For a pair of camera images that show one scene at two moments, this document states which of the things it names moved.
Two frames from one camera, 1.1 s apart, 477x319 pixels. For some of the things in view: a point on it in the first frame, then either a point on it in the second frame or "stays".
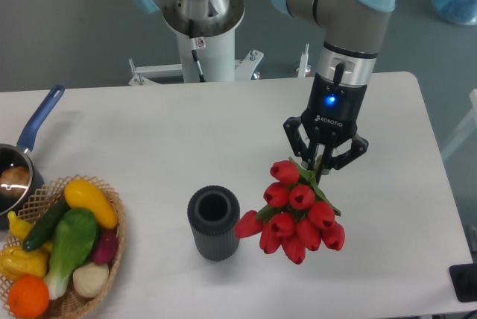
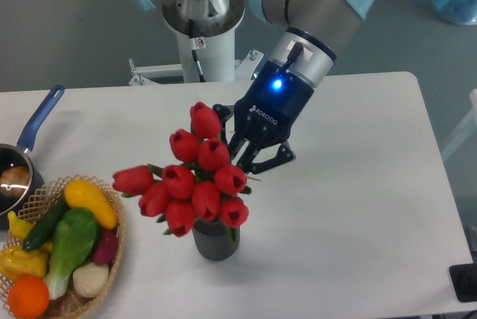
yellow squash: [82, 194] stays
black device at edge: [463, 277] stays
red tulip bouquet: [297, 215] to [197, 182]
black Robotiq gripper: [333, 113] to [267, 111]
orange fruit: [28, 296] stays
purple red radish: [106, 250] stays
